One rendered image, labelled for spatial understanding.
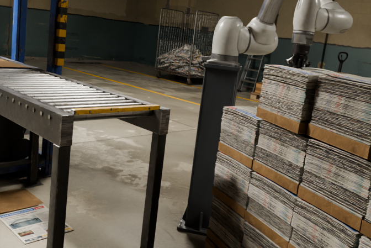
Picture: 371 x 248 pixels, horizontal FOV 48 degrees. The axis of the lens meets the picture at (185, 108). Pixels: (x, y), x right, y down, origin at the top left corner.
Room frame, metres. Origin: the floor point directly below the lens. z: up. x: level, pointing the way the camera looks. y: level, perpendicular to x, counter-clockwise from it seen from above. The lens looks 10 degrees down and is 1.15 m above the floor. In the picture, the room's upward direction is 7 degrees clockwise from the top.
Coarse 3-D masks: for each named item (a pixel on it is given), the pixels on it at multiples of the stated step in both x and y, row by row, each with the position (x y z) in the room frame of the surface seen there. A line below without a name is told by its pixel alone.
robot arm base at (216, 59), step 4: (204, 56) 2.41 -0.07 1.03; (208, 56) 2.40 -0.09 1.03; (212, 56) 2.37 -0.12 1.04; (216, 56) 2.34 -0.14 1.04; (220, 56) 2.33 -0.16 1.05; (224, 56) 2.32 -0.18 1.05; (228, 56) 2.32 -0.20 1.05; (232, 56) 2.33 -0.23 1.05; (236, 56) 2.36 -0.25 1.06; (204, 60) 2.41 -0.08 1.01; (208, 60) 2.34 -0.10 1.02; (212, 60) 2.34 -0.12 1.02; (216, 60) 2.33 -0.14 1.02; (220, 60) 2.33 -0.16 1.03; (224, 60) 2.32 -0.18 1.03; (228, 60) 2.32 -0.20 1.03; (232, 60) 2.33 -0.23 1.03; (236, 60) 2.36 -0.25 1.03; (216, 64) 2.32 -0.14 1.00; (220, 64) 2.32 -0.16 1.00; (224, 64) 2.31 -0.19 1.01; (228, 64) 2.31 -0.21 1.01; (232, 64) 2.30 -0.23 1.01; (236, 64) 2.31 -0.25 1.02
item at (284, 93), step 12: (276, 72) 1.66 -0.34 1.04; (288, 72) 1.59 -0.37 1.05; (300, 72) 1.52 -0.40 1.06; (312, 72) 1.57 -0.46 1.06; (264, 84) 1.73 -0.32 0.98; (276, 84) 1.66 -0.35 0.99; (288, 84) 1.59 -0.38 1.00; (300, 84) 1.51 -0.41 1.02; (312, 84) 1.49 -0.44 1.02; (264, 96) 1.72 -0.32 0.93; (276, 96) 1.65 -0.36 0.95; (288, 96) 1.58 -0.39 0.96; (300, 96) 1.51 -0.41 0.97; (312, 96) 1.50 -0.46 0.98; (264, 108) 1.70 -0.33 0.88; (276, 108) 1.64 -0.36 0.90; (288, 108) 1.56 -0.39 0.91; (300, 108) 1.50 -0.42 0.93; (312, 108) 1.51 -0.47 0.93; (300, 120) 1.49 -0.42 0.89
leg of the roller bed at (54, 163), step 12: (60, 156) 1.48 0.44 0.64; (60, 168) 1.49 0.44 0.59; (60, 180) 1.49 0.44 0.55; (60, 192) 1.49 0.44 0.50; (60, 204) 1.49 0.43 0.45; (60, 216) 1.50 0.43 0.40; (48, 228) 1.51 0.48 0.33; (60, 228) 1.50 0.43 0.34; (48, 240) 1.50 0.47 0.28; (60, 240) 1.50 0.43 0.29
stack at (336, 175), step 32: (224, 128) 1.96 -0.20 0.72; (256, 128) 1.74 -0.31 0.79; (224, 160) 1.92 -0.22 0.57; (256, 160) 1.72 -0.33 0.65; (288, 160) 1.54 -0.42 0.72; (320, 160) 1.40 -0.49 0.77; (352, 160) 1.29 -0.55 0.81; (224, 192) 1.89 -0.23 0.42; (256, 192) 1.67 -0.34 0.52; (288, 192) 1.52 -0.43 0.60; (320, 192) 1.38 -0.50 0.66; (352, 192) 1.27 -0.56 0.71; (224, 224) 1.86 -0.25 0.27; (288, 224) 1.49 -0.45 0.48; (320, 224) 1.35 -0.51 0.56
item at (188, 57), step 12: (204, 24) 9.63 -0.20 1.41; (180, 48) 10.16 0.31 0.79; (192, 48) 9.39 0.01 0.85; (204, 48) 9.71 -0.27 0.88; (156, 60) 10.19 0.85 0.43; (168, 60) 9.98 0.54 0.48; (180, 60) 9.80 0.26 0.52; (192, 60) 9.56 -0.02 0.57; (168, 72) 9.85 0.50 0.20; (180, 72) 9.56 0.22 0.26; (192, 72) 9.56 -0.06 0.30
